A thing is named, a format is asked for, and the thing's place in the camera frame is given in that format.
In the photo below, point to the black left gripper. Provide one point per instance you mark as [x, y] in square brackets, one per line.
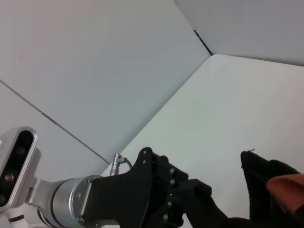
[118, 202]

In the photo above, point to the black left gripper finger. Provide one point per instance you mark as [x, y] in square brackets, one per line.
[197, 188]

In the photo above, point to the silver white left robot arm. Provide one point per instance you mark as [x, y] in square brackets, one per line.
[66, 199]

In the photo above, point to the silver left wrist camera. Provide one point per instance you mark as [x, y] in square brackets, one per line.
[14, 161]

